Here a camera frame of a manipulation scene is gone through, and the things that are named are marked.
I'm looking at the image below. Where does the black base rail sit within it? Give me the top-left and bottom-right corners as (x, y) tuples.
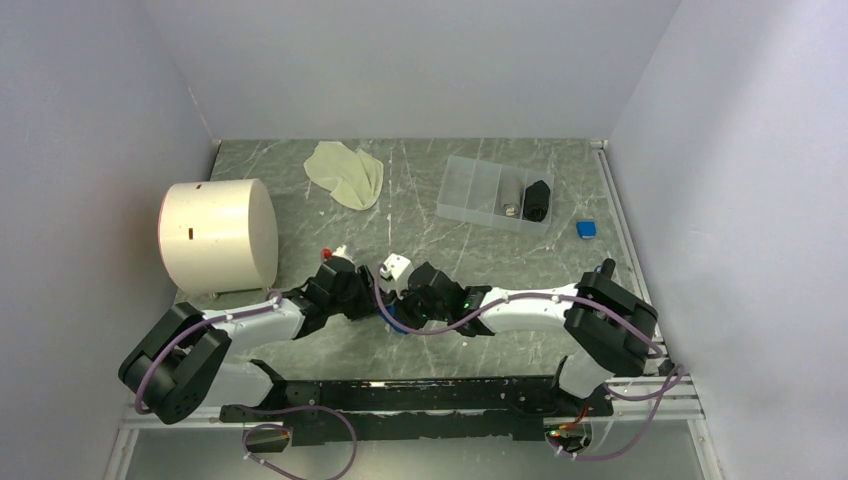
(219, 373), (614, 446)

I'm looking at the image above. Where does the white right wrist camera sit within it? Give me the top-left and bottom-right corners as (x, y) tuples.
(378, 253), (415, 293)

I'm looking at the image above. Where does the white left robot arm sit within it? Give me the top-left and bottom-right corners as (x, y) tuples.
(118, 255), (377, 425)

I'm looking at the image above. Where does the small blue block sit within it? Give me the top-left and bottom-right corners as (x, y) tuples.
(575, 220), (597, 239)

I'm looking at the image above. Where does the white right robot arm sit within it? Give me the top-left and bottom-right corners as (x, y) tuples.
(378, 255), (663, 415)

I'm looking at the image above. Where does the grey rolled underwear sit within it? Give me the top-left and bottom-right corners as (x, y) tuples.
(498, 172), (524, 218)

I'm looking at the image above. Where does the clear plastic divided tray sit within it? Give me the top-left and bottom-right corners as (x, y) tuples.
(436, 155), (555, 235)

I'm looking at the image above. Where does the cream cylindrical container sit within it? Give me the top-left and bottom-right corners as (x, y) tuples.
(158, 179), (279, 295)

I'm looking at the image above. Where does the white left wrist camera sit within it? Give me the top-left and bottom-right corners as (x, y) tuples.
(321, 244), (354, 263)

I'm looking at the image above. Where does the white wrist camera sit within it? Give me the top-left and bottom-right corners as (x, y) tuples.
(378, 253), (415, 293)
(321, 244), (354, 263)

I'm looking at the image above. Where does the blue black handheld device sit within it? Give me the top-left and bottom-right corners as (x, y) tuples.
(594, 258), (616, 278)

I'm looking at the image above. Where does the cream yellow underwear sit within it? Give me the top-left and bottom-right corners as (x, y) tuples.
(303, 141), (384, 211)

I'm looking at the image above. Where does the black striped rolled underwear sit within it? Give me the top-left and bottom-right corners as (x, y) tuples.
(522, 180), (551, 223)

